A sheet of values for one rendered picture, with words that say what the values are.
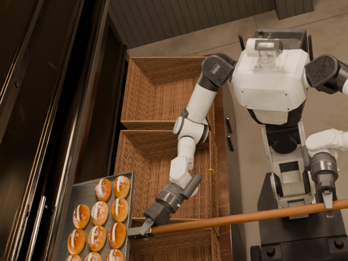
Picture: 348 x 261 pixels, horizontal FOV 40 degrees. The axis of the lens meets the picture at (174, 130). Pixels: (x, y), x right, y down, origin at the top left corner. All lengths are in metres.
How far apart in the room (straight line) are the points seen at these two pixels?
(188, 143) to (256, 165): 1.43
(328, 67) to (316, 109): 1.80
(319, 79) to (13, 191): 1.10
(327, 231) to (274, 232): 0.28
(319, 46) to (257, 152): 1.12
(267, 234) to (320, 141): 1.17
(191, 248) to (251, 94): 0.88
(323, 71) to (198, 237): 0.98
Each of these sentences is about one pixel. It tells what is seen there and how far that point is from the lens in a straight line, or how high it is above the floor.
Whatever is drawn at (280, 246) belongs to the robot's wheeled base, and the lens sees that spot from 2.72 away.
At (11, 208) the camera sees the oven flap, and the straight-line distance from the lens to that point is 1.62.
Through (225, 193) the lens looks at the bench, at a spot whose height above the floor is 0.58.
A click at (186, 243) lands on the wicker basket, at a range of 2.31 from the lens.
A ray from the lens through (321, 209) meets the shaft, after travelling 1.63.
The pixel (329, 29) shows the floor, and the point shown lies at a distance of 4.17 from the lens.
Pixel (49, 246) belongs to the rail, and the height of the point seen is 1.44.
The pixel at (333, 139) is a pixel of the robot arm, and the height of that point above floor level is 1.28.
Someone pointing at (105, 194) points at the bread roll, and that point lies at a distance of 1.86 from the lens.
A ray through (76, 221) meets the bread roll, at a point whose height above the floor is 1.23.
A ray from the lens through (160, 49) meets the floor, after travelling 4.43.
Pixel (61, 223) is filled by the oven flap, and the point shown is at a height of 1.41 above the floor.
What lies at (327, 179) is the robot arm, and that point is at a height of 1.24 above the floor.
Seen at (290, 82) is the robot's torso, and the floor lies 1.38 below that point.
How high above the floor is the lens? 2.59
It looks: 45 degrees down
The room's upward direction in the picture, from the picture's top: 24 degrees counter-clockwise
